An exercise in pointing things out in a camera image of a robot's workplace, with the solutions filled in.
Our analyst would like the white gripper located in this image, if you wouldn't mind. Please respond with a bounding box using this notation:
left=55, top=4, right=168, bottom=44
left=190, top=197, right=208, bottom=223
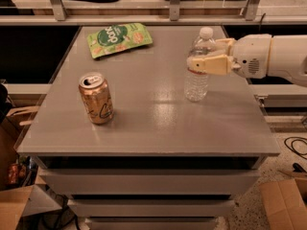
left=191, top=34, right=272, bottom=79

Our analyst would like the clear plastic water bottle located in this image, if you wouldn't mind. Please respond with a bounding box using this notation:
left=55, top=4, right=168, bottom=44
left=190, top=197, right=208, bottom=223
left=184, top=27, right=216, bottom=103

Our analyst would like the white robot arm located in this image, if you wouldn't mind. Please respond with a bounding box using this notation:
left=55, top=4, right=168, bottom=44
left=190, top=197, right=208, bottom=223
left=187, top=34, right=307, bottom=86

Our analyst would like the green snack bag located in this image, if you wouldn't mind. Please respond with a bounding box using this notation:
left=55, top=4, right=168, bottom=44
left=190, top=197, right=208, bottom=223
left=86, top=23, right=153, bottom=58

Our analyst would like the gold soda can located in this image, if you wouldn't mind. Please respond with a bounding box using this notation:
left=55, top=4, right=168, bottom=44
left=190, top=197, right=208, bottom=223
left=79, top=72, right=114, bottom=125

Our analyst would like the grey drawer cabinet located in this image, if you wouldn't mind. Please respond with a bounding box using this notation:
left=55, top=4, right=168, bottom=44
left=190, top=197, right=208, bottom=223
left=18, top=26, right=279, bottom=230

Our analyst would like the cardboard box right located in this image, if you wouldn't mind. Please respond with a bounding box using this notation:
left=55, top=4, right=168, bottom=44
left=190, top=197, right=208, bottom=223
left=259, top=178, right=307, bottom=230

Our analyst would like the cardboard box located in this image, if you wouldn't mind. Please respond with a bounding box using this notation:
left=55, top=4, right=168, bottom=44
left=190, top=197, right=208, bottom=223
left=259, top=178, right=307, bottom=230
left=0, top=184, right=62, bottom=230

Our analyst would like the cardboard box left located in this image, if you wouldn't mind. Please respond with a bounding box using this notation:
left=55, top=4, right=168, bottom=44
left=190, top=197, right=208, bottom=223
left=0, top=184, right=62, bottom=230

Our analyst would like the metal railing frame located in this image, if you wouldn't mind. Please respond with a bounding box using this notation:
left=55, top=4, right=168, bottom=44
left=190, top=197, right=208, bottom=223
left=0, top=0, right=307, bottom=25

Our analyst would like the black cable on floor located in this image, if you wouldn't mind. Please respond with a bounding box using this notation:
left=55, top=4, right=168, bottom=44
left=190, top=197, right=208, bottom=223
left=283, top=136, right=307, bottom=161

